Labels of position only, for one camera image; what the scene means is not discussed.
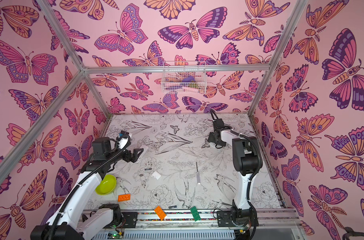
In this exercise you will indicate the white battery cover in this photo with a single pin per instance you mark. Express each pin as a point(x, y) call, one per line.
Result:
point(156, 175)

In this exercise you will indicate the orange lego brick on rail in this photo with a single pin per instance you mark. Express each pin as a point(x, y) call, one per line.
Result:
point(160, 213)

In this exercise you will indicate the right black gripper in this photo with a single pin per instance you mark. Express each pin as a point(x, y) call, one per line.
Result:
point(214, 139)

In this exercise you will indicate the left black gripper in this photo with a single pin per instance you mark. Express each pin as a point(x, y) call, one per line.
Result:
point(133, 157)

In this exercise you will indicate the orange lego brick left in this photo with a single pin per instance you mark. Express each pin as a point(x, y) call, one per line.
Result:
point(123, 198)

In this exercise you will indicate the white slotted cable duct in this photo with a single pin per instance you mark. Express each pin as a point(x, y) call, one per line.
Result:
point(172, 235)

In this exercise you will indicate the aluminium front rail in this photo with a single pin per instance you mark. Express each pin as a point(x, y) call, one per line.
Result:
point(183, 219)

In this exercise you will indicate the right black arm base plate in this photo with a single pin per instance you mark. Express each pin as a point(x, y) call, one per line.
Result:
point(229, 218)

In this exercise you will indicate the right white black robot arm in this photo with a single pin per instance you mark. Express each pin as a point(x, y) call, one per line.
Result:
point(247, 162)

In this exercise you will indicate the small green circuit board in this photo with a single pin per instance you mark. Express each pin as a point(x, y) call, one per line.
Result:
point(115, 235)

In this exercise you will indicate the lime green bowl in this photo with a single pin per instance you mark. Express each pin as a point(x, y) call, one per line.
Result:
point(107, 185)

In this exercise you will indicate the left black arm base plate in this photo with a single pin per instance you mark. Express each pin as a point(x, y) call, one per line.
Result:
point(128, 220)

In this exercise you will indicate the purple object in basket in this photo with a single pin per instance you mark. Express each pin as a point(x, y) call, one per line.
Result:
point(189, 79)

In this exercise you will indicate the green lego brick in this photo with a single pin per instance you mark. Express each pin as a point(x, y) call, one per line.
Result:
point(195, 213)

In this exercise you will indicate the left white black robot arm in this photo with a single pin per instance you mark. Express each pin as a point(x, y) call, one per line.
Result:
point(65, 224)

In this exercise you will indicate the white wire basket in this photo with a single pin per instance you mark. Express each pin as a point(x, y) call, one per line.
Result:
point(184, 77)

